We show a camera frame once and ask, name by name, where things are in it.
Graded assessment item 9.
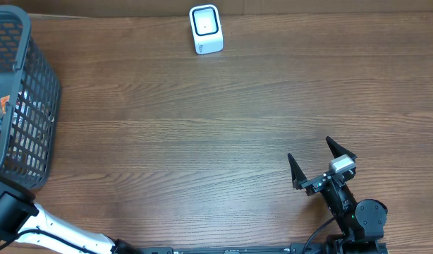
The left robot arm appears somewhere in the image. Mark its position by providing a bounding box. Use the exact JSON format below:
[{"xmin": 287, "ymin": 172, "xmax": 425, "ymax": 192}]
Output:
[{"xmin": 0, "ymin": 176, "xmax": 142, "ymax": 254}]

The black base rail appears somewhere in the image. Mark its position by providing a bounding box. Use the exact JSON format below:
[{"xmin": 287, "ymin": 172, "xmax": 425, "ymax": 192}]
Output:
[{"xmin": 140, "ymin": 243, "xmax": 389, "ymax": 254}]

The grey plastic mesh basket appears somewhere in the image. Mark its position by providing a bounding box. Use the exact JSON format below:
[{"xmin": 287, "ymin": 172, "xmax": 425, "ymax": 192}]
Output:
[{"xmin": 0, "ymin": 5, "xmax": 61, "ymax": 189}]

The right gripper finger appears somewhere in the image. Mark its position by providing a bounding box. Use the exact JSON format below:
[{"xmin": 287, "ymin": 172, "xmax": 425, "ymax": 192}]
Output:
[
  {"xmin": 325, "ymin": 136, "xmax": 357, "ymax": 159},
  {"xmin": 288, "ymin": 153, "xmax": 307, "ymax": 188}
]

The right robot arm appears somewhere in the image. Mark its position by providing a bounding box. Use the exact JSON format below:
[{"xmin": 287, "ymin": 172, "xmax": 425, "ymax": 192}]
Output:
[{"xmin": 288, "ymin": 136, "xmax": 388, "ymax": 254}]

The white barcode scanner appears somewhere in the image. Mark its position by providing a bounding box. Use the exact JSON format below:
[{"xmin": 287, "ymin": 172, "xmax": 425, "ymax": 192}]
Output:
[{"xmin": 189, "ymin": 4, "xmax": 224, "ymax": 55}]

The orange packet in basket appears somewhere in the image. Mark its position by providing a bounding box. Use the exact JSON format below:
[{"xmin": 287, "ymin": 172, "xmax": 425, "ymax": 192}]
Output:
[{"xmin": 0, "ymin": 95, "xmax": 10, "ymax": 114}]

